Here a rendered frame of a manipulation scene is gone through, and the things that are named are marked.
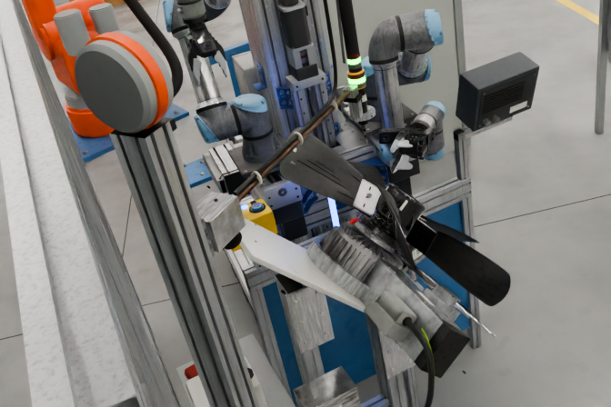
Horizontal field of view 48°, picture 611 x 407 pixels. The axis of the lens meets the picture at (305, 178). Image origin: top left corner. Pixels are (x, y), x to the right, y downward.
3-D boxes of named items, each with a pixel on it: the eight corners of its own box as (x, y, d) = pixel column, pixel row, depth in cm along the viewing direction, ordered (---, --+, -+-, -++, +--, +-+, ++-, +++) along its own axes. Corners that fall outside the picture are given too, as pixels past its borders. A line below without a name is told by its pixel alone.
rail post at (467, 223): (474, 350, 295) (462, 199, 255) (468, 344, 298) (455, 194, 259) (481, 346, 296) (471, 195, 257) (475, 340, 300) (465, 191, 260)
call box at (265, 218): (234, 255, 219) (225, 229, 214) (224, 241, 227) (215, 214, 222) (279, 237, 224) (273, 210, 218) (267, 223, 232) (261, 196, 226)
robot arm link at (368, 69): (359, 86, 271) (355, 54, 265) (393, 80, 271) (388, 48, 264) (363, 99, 261) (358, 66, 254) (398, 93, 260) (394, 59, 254)
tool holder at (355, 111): (365, 126, 174) (360, 91, 169) (341, 124, 178) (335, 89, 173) (380, 110, 180) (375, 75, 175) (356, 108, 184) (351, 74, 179)
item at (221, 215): (215, 260, 128) (205, 223, 124) (187, 253, 132) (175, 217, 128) (246, 228, 136) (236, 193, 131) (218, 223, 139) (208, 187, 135)
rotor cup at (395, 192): (412, 254, 185) (440, 215, 183) (376, 234, 176) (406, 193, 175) (385, 229, 196) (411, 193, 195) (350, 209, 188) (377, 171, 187)
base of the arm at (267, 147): (238, 151, 265) (232, 128, 260) (275, 138, 268) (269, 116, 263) (249, 167, 253) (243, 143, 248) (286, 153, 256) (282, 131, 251)
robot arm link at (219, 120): (243, 134, 246) (198, -15, 241) (203, 146, 244) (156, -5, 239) (240, 135, 258) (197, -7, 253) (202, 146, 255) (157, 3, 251)
